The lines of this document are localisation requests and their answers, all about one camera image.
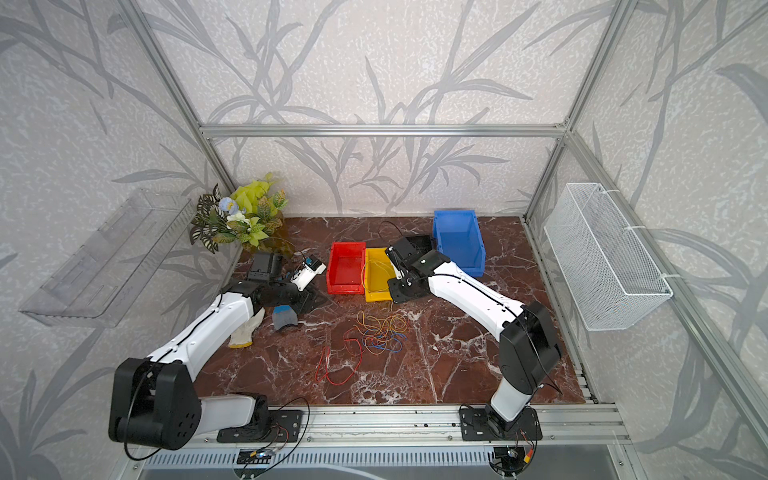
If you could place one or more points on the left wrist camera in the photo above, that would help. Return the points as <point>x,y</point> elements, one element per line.
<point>310,269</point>

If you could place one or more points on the red plastic bin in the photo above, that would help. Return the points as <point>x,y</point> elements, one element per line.
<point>345,268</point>

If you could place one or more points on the artificial plant in vase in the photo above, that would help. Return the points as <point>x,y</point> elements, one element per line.
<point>252,217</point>

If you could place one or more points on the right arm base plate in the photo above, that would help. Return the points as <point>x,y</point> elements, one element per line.
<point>484,424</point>

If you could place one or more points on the black plastic bin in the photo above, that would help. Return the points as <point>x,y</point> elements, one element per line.
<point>421,243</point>

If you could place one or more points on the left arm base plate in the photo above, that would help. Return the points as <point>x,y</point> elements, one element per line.
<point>281,426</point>

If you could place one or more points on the blue plastic bin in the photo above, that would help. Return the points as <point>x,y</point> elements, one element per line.
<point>457,235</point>

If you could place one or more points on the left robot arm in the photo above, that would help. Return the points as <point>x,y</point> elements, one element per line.
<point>154,402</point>

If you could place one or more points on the aluminium front rail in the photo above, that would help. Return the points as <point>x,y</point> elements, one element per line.
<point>440,425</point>

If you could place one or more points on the blue grey work glove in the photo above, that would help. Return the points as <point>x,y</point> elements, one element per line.
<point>284,316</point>

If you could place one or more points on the white knit work glove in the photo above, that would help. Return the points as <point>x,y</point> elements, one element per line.
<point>242,337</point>

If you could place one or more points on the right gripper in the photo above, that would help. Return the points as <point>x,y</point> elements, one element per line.
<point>395,294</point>

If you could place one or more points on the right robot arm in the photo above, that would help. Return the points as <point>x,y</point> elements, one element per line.
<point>529,347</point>

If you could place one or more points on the yellow plastic bin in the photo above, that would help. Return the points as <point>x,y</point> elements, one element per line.
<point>378,270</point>

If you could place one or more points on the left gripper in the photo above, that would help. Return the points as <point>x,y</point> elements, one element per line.
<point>306,301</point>

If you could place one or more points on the white wire mesh basket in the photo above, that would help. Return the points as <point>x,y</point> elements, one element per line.
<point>610,274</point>

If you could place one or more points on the clear plastic wall shelf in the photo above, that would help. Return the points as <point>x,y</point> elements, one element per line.
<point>99,283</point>

